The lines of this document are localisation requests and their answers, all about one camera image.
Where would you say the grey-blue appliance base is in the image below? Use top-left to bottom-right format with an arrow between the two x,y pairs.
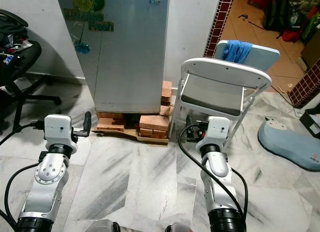
258,118 -> 320,172

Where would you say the blue cloth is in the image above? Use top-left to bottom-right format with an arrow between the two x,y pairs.
222,40 -> 255,64

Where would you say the wooden pallet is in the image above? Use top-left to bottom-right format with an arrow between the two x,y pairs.
94,117 -> 170,147

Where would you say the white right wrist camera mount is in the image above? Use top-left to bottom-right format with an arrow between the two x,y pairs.
204,117 -> 231,153

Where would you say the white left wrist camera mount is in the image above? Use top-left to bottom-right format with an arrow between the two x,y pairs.
44,114 -> 72,152

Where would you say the grey robot leg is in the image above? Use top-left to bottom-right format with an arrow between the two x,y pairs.
85,219 -> 121,232
165,223 -> 191,232

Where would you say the black bag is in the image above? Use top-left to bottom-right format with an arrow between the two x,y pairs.
262,0 -> 296,32

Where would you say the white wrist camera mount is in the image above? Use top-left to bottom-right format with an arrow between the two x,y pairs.
204,117 -> 231,153
44,114 -> 72,152

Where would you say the grey left robot leg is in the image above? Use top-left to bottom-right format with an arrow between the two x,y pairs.
85,219 -> 121,232

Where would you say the white folding chair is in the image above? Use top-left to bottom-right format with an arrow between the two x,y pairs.
169,40 -> 281,149

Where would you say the silver fridge door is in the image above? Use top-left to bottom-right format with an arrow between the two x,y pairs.
56,0 -> 171,113

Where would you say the long black left arm cable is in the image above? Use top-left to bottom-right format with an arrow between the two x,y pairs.
0,120 -> 46,145

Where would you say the grey right robot leg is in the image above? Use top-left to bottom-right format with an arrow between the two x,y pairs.
165,223 -> 191,232

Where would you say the short black left arm cable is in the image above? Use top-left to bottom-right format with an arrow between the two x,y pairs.
3,162 -> 41,232

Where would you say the black office chair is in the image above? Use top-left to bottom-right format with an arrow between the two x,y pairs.
0,9 -> 62,135

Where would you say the red bag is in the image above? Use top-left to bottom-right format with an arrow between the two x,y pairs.
281,29 -> 303,42

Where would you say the silver fridge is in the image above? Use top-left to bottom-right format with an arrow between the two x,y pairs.
56,0 -> 171,114

